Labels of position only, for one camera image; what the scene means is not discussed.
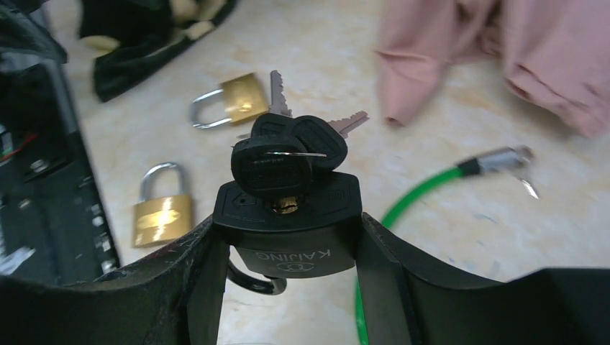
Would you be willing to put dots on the green cable lock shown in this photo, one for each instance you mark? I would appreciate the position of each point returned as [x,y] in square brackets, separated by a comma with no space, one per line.
[515,159]

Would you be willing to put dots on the black padlock with keys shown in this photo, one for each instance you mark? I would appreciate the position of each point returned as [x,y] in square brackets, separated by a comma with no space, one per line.
[289,212]

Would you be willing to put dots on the black floral blanket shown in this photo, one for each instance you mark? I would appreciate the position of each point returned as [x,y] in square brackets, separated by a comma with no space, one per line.
[135,39]

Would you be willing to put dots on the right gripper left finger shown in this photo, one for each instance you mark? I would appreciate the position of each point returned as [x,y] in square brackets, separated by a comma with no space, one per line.
[171,296]

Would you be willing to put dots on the pink cloth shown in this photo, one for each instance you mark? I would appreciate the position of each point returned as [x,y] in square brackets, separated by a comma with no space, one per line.
[554,54]

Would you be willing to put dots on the brass padlock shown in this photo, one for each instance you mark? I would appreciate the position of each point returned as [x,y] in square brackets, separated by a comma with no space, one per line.
[158,221]
[244,99]

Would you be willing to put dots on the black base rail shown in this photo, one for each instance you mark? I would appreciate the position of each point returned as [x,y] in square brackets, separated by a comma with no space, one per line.
[54,229]

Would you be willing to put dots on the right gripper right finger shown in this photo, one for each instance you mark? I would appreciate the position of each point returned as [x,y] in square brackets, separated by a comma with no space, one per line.
[411,297]

